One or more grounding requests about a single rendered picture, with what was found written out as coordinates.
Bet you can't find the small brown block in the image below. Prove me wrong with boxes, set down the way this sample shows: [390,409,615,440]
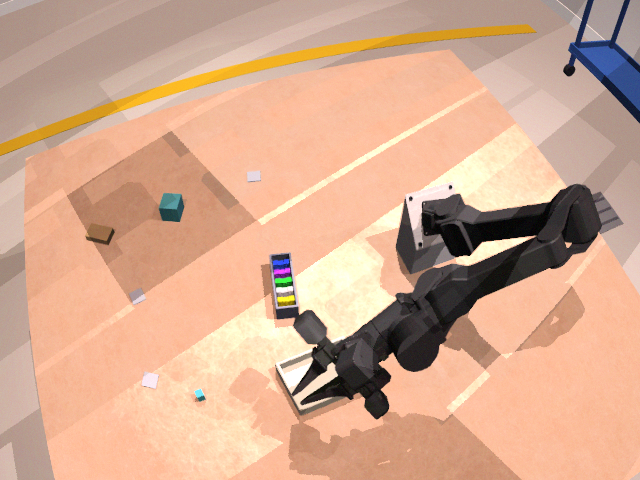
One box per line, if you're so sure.
[85,223,115,245]

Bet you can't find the purple fuse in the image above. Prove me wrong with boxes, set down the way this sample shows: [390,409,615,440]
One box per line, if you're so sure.
[274,268,290,280]

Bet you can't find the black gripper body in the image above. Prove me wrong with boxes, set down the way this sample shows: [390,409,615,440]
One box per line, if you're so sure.
[293,310,393,420]

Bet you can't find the green fuse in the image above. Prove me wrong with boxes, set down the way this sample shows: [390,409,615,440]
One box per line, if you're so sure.
[275,277,292,289]

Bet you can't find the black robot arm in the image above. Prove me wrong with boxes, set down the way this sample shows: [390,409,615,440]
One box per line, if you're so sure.
[334,184,602,393]

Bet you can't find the white fuse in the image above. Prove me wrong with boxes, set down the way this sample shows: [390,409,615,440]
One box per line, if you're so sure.
[276,287,293,297]

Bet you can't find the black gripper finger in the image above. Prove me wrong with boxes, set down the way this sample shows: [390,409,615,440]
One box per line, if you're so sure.
[300,375,354,405]
[292,346,328,397]

